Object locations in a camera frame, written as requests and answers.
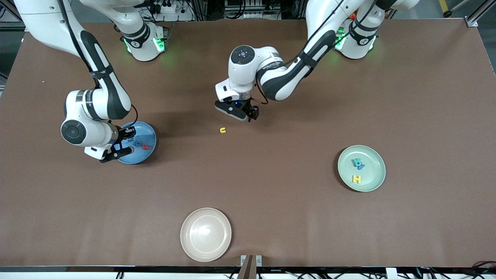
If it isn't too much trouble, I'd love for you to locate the aluminium frame post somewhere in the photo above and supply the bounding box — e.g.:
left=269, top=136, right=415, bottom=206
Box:
left=465, top=0, right=496, bottom=28

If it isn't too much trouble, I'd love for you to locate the light green plate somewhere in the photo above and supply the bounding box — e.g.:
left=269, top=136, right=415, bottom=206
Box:
left=338, top=145, right=386, bottom=192

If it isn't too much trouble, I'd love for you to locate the white power strip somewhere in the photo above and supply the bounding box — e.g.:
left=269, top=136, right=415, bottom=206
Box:
left=149, top=0, right=177, bottom=14

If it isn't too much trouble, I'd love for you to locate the beige plate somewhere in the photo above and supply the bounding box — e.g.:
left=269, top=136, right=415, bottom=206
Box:
left=180, top=208, right=232, bottom=262

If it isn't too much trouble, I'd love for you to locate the blue plate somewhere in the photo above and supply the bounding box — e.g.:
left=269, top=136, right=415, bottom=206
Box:
left=116, top=121, right=157, bottom=165

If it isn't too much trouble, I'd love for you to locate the brown wedge bar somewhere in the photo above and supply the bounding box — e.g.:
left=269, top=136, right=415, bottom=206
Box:
left=237, top=255, right=257, bottom=279

